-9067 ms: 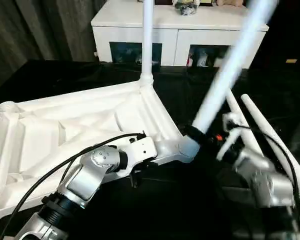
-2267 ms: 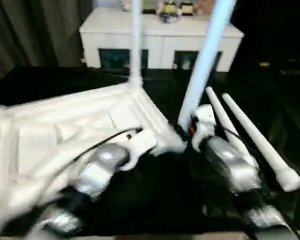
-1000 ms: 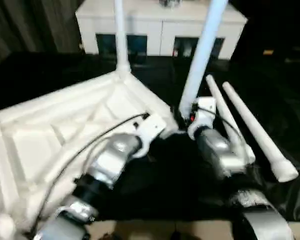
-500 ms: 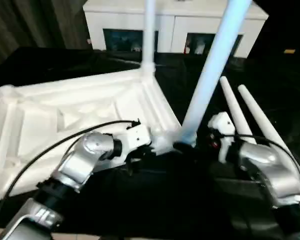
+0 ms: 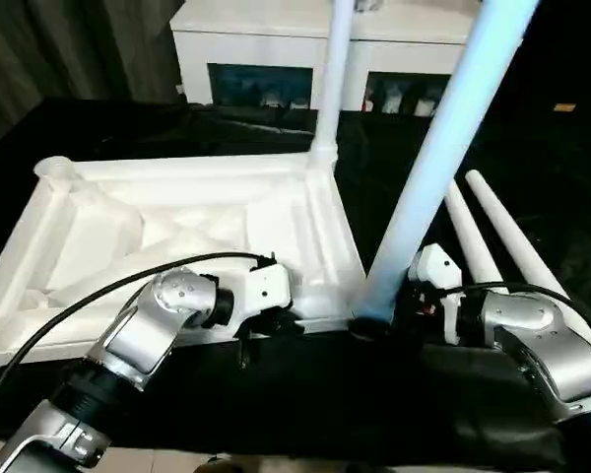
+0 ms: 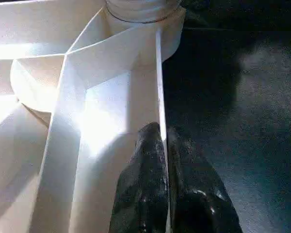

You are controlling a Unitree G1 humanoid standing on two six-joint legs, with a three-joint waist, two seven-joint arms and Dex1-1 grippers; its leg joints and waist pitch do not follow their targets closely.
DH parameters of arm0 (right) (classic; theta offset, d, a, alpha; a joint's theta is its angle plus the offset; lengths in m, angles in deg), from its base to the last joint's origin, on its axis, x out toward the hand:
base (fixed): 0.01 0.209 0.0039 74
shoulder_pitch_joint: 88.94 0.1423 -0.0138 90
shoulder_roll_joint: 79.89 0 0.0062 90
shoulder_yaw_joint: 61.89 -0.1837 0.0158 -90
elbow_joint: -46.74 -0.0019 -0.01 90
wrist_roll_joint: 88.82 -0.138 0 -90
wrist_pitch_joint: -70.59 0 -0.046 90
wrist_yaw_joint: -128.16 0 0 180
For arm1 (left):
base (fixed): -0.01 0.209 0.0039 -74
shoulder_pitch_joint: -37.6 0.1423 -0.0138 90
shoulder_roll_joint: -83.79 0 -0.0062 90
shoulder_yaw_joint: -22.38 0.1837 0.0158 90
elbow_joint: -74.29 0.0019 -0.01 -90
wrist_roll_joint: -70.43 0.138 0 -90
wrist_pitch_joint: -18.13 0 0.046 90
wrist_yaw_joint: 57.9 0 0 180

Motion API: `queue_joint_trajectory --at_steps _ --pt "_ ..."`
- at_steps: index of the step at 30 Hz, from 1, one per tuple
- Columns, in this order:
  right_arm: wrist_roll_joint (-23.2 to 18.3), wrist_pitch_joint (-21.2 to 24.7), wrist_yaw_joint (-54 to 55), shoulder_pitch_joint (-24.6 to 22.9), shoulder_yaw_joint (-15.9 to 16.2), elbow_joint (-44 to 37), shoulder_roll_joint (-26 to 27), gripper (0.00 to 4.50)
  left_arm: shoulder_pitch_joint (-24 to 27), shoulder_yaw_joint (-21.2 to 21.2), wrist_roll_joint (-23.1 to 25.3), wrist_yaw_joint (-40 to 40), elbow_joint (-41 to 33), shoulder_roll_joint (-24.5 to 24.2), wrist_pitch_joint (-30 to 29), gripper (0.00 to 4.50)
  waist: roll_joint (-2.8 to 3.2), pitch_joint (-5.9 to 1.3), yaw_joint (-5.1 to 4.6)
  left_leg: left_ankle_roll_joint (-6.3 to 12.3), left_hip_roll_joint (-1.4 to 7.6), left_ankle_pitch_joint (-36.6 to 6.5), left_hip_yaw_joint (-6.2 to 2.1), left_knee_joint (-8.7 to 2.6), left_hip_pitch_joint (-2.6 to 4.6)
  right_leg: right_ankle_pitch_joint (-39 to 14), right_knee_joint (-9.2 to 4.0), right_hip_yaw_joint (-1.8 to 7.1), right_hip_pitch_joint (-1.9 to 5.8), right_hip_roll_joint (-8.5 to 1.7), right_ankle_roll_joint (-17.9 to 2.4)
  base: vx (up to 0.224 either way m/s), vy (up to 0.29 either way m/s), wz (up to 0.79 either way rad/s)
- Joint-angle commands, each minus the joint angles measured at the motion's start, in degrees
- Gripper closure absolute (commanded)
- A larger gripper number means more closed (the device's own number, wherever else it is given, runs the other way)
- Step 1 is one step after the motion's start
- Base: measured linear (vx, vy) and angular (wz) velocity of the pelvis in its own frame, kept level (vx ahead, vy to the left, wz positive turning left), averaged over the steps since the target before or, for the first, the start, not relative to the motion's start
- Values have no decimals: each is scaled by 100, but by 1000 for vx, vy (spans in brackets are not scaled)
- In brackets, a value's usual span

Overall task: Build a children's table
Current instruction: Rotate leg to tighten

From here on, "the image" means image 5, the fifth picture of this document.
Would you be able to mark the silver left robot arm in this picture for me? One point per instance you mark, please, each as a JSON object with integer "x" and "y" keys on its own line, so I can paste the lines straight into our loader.
{"x": 128, "y": 340}

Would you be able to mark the white plastic table top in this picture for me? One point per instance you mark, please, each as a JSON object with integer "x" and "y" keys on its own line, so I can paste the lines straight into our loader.
{"x": 152, "y": 222}

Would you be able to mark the small yellow label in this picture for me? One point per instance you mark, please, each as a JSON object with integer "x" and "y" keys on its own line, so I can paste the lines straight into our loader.
{"x": 564, "y": 107}

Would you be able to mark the white plastic table leg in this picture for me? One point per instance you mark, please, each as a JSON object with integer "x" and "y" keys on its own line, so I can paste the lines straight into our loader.
{"x": 453, "y": 138}
{"x": 512, "y": 236}
{"x": 337, "y": 74}
{"x": 470, "y": 236}

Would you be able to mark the small red white figurine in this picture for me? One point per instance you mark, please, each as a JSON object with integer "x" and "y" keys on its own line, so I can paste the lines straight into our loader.
{"x": 368, "y": 104}

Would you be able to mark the white cabinet with glass doors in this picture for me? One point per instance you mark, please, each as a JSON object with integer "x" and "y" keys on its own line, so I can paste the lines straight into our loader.
{"x": 256, "y": 44}

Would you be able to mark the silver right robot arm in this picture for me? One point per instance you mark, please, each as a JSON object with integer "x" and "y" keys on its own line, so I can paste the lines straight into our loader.
{"x": 546, "y": 335}

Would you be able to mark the black mat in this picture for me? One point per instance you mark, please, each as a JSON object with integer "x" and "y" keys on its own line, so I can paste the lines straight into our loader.
{"x": 325, "y": 404}

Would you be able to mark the dark object on cabinet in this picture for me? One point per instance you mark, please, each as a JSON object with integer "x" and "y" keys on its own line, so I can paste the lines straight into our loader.
{"x": 368, "y": 4}

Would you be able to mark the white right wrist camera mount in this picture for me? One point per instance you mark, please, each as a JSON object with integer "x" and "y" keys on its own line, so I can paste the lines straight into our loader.
{"x": 440, "y": 268}

